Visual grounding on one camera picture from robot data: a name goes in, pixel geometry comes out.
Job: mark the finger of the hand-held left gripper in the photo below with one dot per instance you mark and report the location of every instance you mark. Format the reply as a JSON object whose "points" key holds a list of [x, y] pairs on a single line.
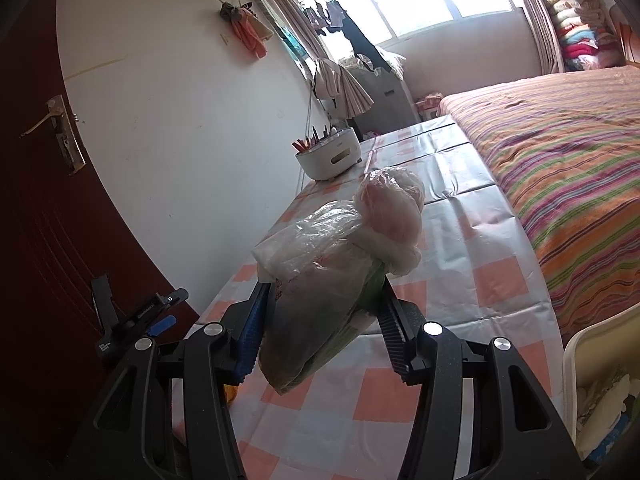
{"points": [[172, 298], [162, 325]]}

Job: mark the white tissue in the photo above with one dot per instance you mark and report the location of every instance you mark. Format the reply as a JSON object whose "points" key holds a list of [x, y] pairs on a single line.
{"points": [[602, 400]]}

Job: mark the wooden headboard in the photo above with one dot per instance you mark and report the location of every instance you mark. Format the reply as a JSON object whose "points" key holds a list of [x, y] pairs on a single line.
{"points": [[631, 45]]}

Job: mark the stack of folded quilts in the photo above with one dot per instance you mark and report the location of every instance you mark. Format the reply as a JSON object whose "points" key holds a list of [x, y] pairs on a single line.
{"points": [[580, 25]]}

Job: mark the pink cloth on wall hook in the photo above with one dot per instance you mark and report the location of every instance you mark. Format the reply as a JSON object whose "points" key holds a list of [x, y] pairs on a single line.
{"points": [[247, 32]]}

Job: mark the striped window curtain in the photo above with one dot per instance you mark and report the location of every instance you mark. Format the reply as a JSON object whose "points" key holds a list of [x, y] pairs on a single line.
{"points": [[295, 10], [542, 30]]}

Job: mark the standing air conditioner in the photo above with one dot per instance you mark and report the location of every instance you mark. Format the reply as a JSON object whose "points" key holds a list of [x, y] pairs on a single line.
{"points": [[387, 102]]}

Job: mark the tied striped curtain bundle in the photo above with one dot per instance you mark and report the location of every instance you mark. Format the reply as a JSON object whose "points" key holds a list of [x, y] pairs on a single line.
{"points": [[342, 87]]}

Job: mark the bed with striped sheet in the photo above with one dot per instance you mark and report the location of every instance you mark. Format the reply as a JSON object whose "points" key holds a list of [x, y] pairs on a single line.
{"points": [[575, 160]]}

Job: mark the cream plastic trash bin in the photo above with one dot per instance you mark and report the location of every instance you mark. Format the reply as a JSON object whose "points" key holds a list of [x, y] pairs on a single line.
{"points": [[585, 355]]}

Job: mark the small rack of hanging underwear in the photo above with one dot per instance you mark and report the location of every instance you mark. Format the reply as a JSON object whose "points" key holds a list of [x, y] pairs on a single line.
{"points": [[325, 15]]}

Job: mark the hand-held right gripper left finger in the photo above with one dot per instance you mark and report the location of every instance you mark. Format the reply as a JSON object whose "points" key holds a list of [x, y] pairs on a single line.
{"points": [[252, 340]]}

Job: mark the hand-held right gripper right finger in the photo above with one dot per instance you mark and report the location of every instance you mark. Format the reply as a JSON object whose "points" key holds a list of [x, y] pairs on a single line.
{"points": [[395, 340]]}

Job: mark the checkered plastic tablecloth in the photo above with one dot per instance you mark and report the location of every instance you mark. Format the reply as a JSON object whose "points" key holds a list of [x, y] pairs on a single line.
{"points": [[450, 240]]}

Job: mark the pinkish plastic bag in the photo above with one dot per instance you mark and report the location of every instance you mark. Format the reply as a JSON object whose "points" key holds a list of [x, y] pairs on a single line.
{"points": [[390, 220]]}

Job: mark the small orange scrap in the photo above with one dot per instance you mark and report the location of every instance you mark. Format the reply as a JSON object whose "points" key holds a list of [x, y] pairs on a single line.
{"points": [[230, 394]]}

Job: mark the pink plastic stool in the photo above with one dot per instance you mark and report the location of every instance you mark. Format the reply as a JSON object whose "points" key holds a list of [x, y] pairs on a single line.
{"points": [[431, 106]]}

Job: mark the white round utensil holder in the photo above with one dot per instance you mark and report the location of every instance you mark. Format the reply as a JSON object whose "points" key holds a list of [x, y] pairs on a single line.
{"points": [[332, 157]]}

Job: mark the bundle of red sticks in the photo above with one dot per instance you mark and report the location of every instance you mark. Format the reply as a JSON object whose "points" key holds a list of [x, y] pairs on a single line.
{"points": [[310, 141]]}

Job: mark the dark red wooden door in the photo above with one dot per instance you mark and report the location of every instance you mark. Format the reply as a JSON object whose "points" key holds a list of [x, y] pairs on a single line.
{"points": [[60, 260]]}

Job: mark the black hanging garment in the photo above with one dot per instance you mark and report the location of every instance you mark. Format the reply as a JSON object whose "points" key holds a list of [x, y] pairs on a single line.
{"points": [[365, 42]]}

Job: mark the clear plastic bag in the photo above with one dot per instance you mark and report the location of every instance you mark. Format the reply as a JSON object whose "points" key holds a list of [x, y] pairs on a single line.
{"points": [[310, 280]]}

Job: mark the window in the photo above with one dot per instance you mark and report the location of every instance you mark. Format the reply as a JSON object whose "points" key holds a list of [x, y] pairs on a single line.
{"points": [[440, 5]]}

